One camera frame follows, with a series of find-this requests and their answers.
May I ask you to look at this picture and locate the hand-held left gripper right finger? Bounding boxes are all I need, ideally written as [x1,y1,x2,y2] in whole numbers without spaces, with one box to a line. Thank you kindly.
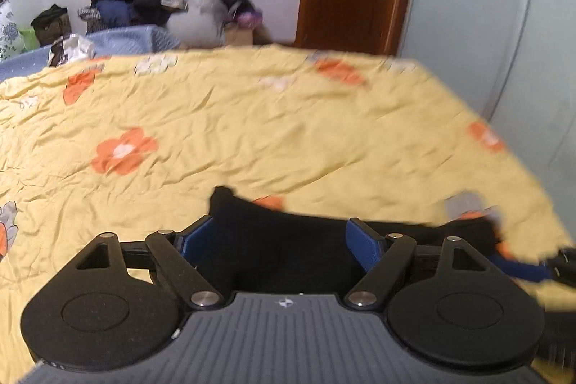
[343,217,490,313]

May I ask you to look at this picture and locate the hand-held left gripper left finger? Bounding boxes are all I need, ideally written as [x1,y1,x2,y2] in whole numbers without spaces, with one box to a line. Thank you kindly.
[76,216,225,313]

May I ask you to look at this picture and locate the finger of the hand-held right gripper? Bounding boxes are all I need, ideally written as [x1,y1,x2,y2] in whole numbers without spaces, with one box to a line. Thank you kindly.
[490,248,576,285]

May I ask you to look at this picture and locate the black pants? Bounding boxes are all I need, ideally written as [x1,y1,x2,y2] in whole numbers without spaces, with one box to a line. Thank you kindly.
[189,186,501,295]

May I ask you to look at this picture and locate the yellow floral bedsheet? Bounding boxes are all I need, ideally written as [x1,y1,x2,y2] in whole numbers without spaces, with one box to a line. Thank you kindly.
[0,44,573,384]

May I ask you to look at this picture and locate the frosted glass wardrobe door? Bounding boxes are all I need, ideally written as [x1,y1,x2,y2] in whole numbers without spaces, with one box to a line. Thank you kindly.
[490,0,576,234]
[397,0,537,125]

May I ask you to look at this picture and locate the cardboard box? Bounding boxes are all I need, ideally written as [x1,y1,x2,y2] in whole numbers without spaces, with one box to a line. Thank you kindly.
[222,23,253,48]

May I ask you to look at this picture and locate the blue quilt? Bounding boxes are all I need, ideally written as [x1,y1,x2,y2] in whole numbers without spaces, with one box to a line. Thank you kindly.
[0,25,181,82]

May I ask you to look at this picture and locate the grey pillow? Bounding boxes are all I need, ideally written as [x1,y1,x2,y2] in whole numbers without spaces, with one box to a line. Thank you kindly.
[166,0,229,48]

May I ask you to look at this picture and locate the white crumpled bag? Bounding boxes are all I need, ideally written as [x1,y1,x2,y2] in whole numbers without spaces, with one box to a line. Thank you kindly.
[48,34,97,68]

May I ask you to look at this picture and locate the purple cloth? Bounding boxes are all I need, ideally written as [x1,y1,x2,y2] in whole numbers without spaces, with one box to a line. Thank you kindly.
[236,8,264,29]

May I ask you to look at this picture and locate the dark bag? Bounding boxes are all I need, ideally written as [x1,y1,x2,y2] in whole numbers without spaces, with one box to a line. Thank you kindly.
[31,4,73,46]

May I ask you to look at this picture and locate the green cloth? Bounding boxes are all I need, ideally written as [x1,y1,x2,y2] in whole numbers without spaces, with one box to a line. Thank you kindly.
[18,28,37,52]

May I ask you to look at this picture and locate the floral pillow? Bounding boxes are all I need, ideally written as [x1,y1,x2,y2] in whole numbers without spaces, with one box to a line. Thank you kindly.
[0,1,22,62]

